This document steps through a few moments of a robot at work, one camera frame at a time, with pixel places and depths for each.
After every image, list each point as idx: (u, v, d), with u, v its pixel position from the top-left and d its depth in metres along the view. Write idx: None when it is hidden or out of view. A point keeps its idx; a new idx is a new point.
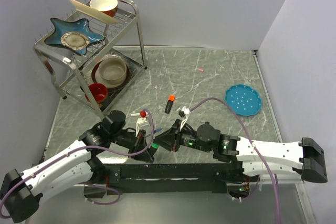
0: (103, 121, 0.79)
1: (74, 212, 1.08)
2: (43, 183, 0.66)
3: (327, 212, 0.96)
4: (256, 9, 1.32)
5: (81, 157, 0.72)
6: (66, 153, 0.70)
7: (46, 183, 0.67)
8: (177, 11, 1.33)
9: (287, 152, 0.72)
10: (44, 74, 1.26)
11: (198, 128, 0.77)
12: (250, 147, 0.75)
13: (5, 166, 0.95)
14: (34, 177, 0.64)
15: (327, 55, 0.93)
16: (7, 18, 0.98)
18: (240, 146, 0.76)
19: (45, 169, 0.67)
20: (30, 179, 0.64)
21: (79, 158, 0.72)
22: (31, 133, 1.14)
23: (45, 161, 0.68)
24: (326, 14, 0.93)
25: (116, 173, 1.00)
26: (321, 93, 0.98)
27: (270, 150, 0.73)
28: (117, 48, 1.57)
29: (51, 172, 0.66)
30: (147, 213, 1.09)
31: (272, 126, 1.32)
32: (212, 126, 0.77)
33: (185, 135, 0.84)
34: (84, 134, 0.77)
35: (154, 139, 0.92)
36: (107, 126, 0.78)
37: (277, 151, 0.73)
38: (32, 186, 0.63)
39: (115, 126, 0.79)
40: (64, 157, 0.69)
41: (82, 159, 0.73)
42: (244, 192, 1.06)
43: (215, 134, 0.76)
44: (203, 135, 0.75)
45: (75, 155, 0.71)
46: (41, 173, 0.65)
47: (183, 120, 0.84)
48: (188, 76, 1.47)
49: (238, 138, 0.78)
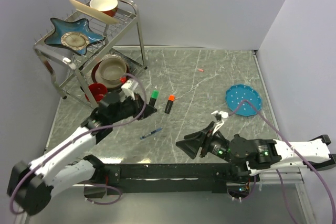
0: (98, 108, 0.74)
1: (74, 212, 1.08)
2: (53, 171, 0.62)
3: (327, 212, 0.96)
4: (256, 9, 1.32)
5: (87, 141, 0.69)
6: (71, 140, 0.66)
7: (55, 171, 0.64)
8: (177, 11, 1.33)
9: (318, 150, 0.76)
10: (44, 74, 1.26)
11: (230, 145, 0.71)
12: (288, 150, 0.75)
13: (5, 166, 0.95)
14: (44, 166, 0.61)
15: (327, 55, 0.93)
16: (7, 18, 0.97)
18: (279, 149, 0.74)
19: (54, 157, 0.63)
20: (40, 168, 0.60)
21: (85, 142, 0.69)
22: (31, 134, 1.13)
23: (52, 150, 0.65)
24: (326, 15, 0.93)
25: (116, 173, 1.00)
26: (321, 94, 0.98)
27: (304, 149, 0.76)
28: (117, 48, 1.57)
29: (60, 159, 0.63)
30: (147, 213, 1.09)
31: (272, 126, 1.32)
32: (244, 138, 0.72)
33: (214, 142, 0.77)
34: (85, 121, 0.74)
35: (178, 142, 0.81)
36: (104, 111, 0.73)
37: (309, 149, 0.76)
38: (43, 175, 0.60)
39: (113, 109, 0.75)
40: (70, 144, 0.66)
41: (87, 143, 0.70)
42: (244, 192, 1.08)
43: (248, 145, 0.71)
44: (239, 150, 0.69)
45: (81, 140, 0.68)
46: (50, 161, 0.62)
47: (218, 124, 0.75)
48: (188, 76, 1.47)
49: (273, 144, 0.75)
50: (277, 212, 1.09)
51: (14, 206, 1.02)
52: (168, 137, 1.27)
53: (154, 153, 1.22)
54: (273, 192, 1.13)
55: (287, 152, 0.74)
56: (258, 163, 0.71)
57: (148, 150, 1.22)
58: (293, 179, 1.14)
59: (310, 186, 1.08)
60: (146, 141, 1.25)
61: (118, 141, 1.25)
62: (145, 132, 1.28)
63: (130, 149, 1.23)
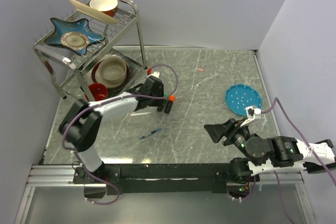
0: (145, 82, 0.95)
1: (74, 213, 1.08)
2: (105, 115, 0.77)
3: (328, 213, 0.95)
4: (256, 10, 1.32)
5: (131, 102, 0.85)
6: (121, 97, 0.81)
7: (105, 116, 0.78)
8: (177, 11, 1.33)
9: (326, 152, 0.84)
10: (44, 73, 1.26)
11: (247, 145, 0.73)
12: (307, 149, 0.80)
13: (4, 166, 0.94)
14: (101, 106, 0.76)
15: (327, 55, 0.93)
16: (6, 18, 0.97)
18: (301, 147, 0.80)
19: (107, 103, 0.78)
20: (98, 107, 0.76)
21: (128, 103, 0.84)
22: (31, 134, 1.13)
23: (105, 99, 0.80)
24: (327, 14, 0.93)
25: (116, 173, 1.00)
26: (321, 94, 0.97)
27: (318, 150, 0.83)
28: (117, 48, 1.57)
29: (111, 107, 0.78)
30: (147, 214, 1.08)
31: (272, 125, 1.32)
32: (260, 137, 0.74)
33: (239, 135, 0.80)
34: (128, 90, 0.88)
35: (205, 126, 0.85)
36: (149, 86, 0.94)
37: (321, 151, 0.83)
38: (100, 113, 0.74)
39: (154, 87, 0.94)
40: (119, 99, 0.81)
41: (128, 106, 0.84)
42: (244, 192, 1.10)
43: (265, 145, 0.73)
44: (255, 151, 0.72)
45: (127, 100, 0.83)
46: (104, 106, 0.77)
47: (250, 117, 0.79)
48: (188, 76, 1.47)
49: (296, 141, 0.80)
50: (278, 212, 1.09)
51: (14, 206, 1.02)
52: (168, 136, 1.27)
53: (154, 153, 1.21)
54: (273, 193, 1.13)
55: (307, 151, 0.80)
56: (279, 160, 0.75)
57: (148, 150, 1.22)
58: (293, 179, 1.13)
59: (310, 186, 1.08)
60: (146, 141, 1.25)
61: (118, 141, 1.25)
62: (145, 132, 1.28)
63: (130, 149, 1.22)
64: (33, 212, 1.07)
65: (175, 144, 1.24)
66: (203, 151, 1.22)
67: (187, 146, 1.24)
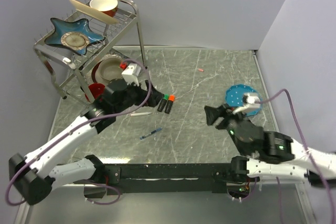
0: (104, 94, 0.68)
1: (74, 213, 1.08)
2: (50, 164, 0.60)
3: (328, 213, 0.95)
4: (256, 10, 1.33)
5: (86, 132, 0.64)
6: (69, 131, 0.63)
7: (53, 163, 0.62)
8: (177, 11, 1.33)
9: (331, 162, 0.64)
10: (44, 73, 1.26)
11: (236, 127, 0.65)
12: (303, 152, 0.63)
13: (5, 166, 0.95)
14: (39, 159, 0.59)
15: (327, 55, 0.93)
16: (7, 18, 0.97)
18: (295, 148, 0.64)
19: (50, 149, 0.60)
20: (35, 161, 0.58)
21: (84, 134, 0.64)
22: (31, 134, 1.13)
23: (49, 142, 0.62)
24: (326, 14, 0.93)
25: (116, 173, 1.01)
26: (321, 94, 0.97)
27: (319, 158, 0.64)
28: (117, 48, 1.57)
29: (56, 152, 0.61)
30: (147, 214, 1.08)
31: (272, 125, 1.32)
32: (252, 124, 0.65)
33: (231, 120, 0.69)
34: (86, 110, 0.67)
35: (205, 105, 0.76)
36: (108, 98, 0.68)
37: (323, 159, 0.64)
38: (38, 169, 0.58)
39: (118, 96, 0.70)
40: (67, 136, 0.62)
41: (88, 134, 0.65)
42: (244, 193, 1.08)
43: (258, 131, 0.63)
44: (243, 134, 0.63)
45: (80, 131, 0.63)
46: (45, 155, 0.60)
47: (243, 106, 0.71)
48: (188, 76, 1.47)
49: (291, 141, 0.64)
50: (278, 212, 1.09)
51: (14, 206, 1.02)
52: (168, 136, 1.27)
53: (154, 153, 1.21)
54: (273, 193, 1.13)
55: (303, 154, 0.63)
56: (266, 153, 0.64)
57: (148, 150, 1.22)
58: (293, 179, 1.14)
59: (310, 187, 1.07)
60: (146, 141, 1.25)
61: (118, 141, 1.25)
62: (145, 132, 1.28)
63: (130, 149, 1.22)
64: (33, 212, 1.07)
65: (175, 144, 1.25)
66: (203, 151, 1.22)
67: (187, 146, 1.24)
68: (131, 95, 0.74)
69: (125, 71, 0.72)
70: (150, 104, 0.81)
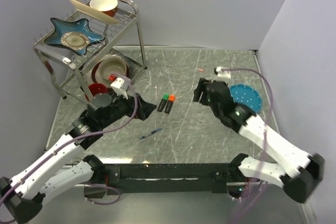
0: (88, 109, 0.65)
1: (74, 213, 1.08)
2: (37, 185, 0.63)
3: (328, 213, 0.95)
4: (256, 10, 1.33)
5: (71, 152, 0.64)
6: (52, 152, 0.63)
7: (40, 183, 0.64)
8: (177, 11, 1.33)
9: (292, 155, 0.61)
10: (44, 73, 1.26)
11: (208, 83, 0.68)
12: (260, 128, 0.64)
13: (5, 166, 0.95)
14: (23, 183, 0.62)
15: (326, 55, 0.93)
16: (7, 18, 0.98)
18: (254, 123, 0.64)
19: (34, 172, 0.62)
20: (20, 185, 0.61)
21: (69, 153, 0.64)
22: (31, 134, 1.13)
23: (33, 164, 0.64)
24: (326, 14, 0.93)
25: (116, 173, 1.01)
26: (321, 94, 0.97)
27: (277, 145, 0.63)
28: (117, 48, 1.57)
29: (40, 175, 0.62)
30: (146, 214, 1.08)
31: (272, 125, 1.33)
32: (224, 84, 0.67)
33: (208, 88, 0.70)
34: (71, 126, 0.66)
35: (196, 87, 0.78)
36: (93, 115, 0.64)
37: (282, 147, 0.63)
38: (23, 193, 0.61)
39: (104, 112, 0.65)
40: (51, 157, 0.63)
41: (74, 152, 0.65)
42: (243, 193, 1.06)
43: (224, 91, 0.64)
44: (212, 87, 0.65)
45: (64, 152, 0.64)
46: (30, 178, 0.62)
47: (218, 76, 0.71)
48: (188, 76, 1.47)
49: (254, 115, 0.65)
50: (278, 213, 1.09)
51: None
52: (168, 136, 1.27)
53: (154, 153, 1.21)
54: (273, 193, 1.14)
55: (259, 131, 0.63)
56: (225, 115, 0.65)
57: (148, 150, 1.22)
58: None
59: None
60: (146, 141, 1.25)
61: (118, 141, 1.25)
62: (145, 132, 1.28)
63: (130, 149, 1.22)
64: None
65: (175, 144, 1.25)
66: (203, 151, 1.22)
67: (187, 146, 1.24)
68: (119, 108, 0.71)
69: (113, 83, 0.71)
70: (140, 117, 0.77)
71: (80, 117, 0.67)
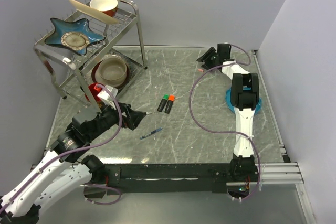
0: (73, 124, 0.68)
1: (74, 213, 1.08)
2: (25, 204, 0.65)
3: (327, 213, 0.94)
4: (256, 10, 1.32)
5: (56, 169, 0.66)
6: (38, 171, 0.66)
7: (30, 201, 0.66)
8: (176, 10, 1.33)
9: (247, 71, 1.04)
10: (44, 73, 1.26)
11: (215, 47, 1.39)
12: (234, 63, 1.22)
13: (6, 165, 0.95)
14: (12, 203, 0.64)
15: (326, 55, 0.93)
16: (7, 18, 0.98)
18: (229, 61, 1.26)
19: (21, 192, 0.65)
20: (9, 205, 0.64)
21: (55, 170, 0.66)
22: (31, 134, 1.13)
23: (21, 183, 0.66)
24: (326, 14, 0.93)
25: (116, 173, 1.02)
26: (320, 94, 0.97)
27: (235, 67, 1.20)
28: (117, 48, 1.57)
29: (28, 194, 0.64)
30: (146, 214, 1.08)
31: (271, 125, 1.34)
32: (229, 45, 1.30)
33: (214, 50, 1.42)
34: (56, 142, 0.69)
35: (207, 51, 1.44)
36: (78, 129, 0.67)
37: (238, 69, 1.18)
38: (12, 213, 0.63)
39: (88, 126, 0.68)
40: (37, 176, 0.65)
41: (61, 168, 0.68)
42: (244, 192, 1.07)
43: (226, 46, 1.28)
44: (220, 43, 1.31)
45: (49, 169, 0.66)
46: (18, 197, 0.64)
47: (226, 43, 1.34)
48: (188, 76, 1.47)
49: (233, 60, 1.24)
50: (277, 212, 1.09)
51: None
52: (168, 137, 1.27)
53: (154, 153, 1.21)
54: (273, 192, 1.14)
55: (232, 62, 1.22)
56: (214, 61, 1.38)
57: (148, 150, 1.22)
58: (292, 179, 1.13)
59: (309, 186, 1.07)
60: (146, 141, 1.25)
61: (118, 141, 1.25)
62: (145, 132, 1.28)
63: (131, 149, 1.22)
64: None
65: (175, 144, 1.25)
66: (203, 151, 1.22)
67: (187, 146, 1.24)
68: (108, 120, 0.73)
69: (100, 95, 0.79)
70: (129, 126, 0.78)
71: (66, 130, 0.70)
